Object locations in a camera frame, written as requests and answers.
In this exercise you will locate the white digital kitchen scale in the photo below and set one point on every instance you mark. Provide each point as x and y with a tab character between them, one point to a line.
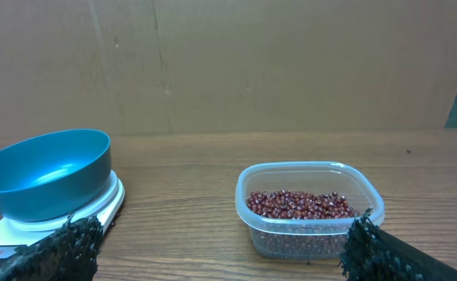
105	207

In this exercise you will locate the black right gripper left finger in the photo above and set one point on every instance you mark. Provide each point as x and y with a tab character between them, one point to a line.
70	253

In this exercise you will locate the clear plastic food container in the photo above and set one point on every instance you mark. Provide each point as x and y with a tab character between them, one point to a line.
305	238

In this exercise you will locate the blue plastic bowl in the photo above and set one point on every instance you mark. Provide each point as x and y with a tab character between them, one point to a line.
45	177

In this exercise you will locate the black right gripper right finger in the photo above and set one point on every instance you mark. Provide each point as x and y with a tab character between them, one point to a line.
371	254

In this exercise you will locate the red adzuki beans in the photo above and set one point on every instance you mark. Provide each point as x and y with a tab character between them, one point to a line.
286	204

